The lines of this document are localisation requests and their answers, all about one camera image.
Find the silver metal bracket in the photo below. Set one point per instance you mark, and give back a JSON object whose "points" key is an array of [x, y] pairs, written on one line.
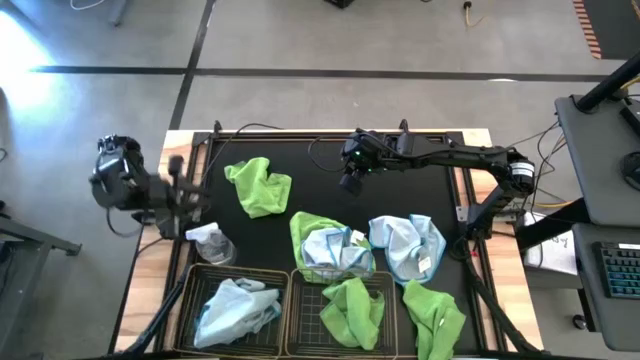
{"points": [[462, 214]]}

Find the clear plastic bag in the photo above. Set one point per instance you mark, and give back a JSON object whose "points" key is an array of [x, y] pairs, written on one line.
{"points": [[215, 247]]}

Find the black caster wheel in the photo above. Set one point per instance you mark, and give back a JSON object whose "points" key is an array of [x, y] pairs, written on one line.
{"points": [[579, 321]]}

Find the black table mat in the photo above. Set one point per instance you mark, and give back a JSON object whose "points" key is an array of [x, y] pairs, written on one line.
{"points": [[400, 210]]}

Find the black backlit keyboard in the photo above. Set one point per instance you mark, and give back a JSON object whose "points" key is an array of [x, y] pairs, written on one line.
{"points": [[620, 270]]}

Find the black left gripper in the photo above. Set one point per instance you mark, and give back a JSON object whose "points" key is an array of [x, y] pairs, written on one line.
{"points": [[192, 196]]}

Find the black desk leg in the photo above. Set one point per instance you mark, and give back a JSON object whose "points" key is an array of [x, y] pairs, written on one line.
{"points": [[550, 225]]}

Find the grey keyboard shelf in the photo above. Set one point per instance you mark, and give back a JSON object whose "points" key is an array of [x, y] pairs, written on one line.
{"points": [[605, 320]]}

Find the light blue microfiber towel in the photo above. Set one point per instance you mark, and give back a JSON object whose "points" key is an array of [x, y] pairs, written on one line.
{"points": [[325, 250], [405, 245], [230, 315], [250, 285]]}

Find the black pole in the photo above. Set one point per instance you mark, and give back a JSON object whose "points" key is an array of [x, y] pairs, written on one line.
{"points": [[607, 85]]}

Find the dark grey bench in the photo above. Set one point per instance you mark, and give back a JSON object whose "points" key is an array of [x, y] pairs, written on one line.
{"points": [[40, 239]]}

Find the white paper sheet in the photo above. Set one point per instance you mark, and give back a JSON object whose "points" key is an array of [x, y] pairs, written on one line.
{"points": [[555, 255]]}

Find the black round object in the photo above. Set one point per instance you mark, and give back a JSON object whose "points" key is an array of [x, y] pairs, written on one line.
{"points": [[632, 171]]}

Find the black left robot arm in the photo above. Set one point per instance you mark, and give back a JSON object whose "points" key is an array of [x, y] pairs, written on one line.
{"points": [[125, 185]]}

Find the black orange-edged floor mat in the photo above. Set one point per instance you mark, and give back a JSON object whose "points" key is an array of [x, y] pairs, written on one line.
{"points": [[615, 25]]}

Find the grey side desk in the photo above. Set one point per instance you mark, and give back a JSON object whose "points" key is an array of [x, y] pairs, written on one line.
{"points": [[595, 165]]}

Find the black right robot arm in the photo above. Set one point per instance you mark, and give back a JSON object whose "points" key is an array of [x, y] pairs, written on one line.
{"points": [[450, 152]]}

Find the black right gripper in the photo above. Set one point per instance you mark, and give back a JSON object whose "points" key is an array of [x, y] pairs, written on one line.
{"points": [[352, 182]]}

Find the black aluminium table frame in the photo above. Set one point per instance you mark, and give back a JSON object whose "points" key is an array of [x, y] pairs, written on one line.
{"points": [[300, 134]]}

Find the green microfiber towel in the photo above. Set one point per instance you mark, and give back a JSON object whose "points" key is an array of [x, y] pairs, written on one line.
{"points": [[435, 320], [305, 227], [352, 315], [257, 190]]}

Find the black slanted frame post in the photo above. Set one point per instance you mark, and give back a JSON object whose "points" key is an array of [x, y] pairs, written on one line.
{"points": [[495, 310], [160, 315]]}

